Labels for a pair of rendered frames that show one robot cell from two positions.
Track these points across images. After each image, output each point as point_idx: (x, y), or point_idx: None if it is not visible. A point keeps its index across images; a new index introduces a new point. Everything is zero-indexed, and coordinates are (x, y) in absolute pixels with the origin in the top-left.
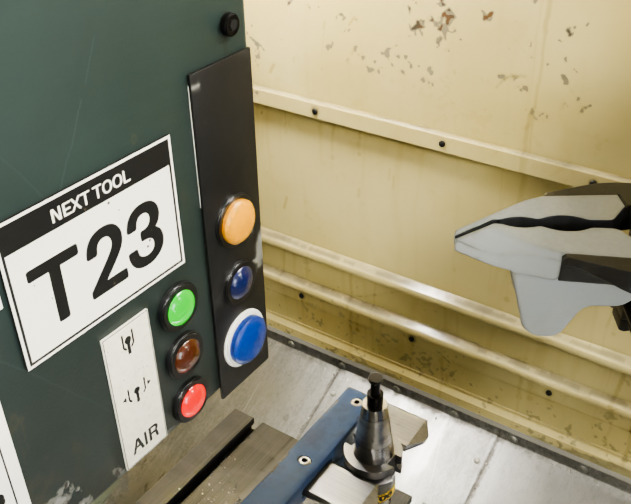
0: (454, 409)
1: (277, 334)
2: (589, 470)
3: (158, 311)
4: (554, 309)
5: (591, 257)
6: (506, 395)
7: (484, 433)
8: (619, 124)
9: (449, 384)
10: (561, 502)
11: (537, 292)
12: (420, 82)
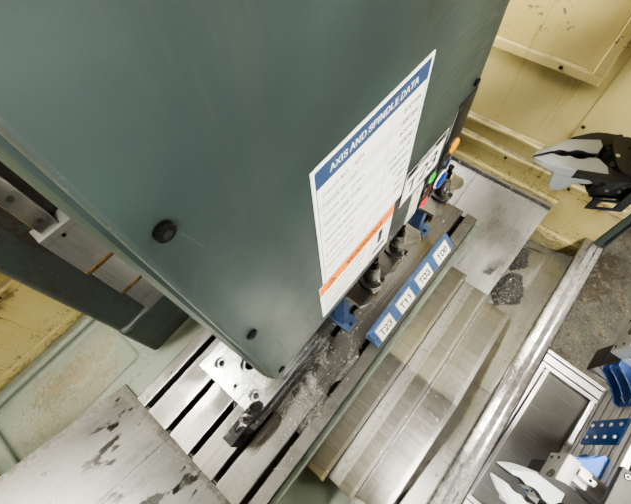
0: (459, 160)
1: None
2: (513, 189)
3: (425, 180)
4: (563, 183)
5: (587, 172)
6: (485, 156)
7: (470, 171)
8: (585, 38)
9: (459, 149)
10: (498, 201)
11: (559, 178)
12: None
